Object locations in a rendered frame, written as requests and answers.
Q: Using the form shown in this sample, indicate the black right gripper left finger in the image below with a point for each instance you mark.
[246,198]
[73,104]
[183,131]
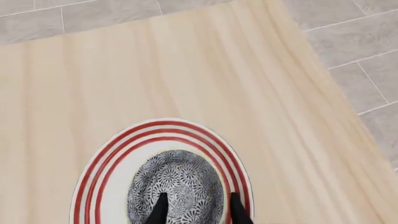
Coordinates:
[159,211]

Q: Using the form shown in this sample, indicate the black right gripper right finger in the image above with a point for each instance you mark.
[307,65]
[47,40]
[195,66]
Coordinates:
[240,210]

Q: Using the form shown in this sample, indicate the black white patterned bowl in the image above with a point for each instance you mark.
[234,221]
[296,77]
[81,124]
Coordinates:
[183,177]

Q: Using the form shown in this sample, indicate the white plate with red rings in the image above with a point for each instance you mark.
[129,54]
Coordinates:
[109,177]

